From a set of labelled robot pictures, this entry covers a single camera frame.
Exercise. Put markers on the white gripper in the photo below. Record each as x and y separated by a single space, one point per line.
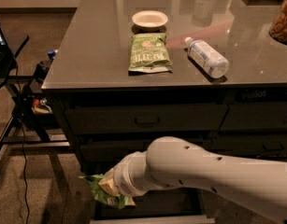
123 177

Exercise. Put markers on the green rice chip bag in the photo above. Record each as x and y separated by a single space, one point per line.
102 196

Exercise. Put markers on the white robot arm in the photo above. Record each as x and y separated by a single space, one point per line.
172 163

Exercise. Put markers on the middle left drawer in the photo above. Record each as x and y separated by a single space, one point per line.
112 151

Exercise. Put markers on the open bottom drawer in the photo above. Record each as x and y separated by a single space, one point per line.
175 206

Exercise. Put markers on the top left drawer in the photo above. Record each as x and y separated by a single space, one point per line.
144 118

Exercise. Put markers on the green kettle chip bag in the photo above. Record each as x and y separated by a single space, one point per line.
148 54

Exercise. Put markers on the top right drawer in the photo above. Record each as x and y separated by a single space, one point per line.
256 116

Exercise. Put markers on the middle right drawer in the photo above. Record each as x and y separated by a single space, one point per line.
250 145

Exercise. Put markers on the colourful items on shelf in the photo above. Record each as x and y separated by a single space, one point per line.
40 106

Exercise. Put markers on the black side desk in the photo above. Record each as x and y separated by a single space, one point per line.
24 126

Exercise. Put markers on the dark cabinet counter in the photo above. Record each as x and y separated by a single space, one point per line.
91 67

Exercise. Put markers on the black device with screen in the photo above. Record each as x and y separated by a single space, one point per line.
41 72

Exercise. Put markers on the blue capped bottle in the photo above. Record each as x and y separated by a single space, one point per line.
52 54

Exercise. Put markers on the clear plastic water bottle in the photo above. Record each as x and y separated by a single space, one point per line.
208 58

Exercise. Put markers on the black laptop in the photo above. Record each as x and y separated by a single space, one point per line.
5 56

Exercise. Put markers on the white paper bowl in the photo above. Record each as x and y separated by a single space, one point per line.
150 20

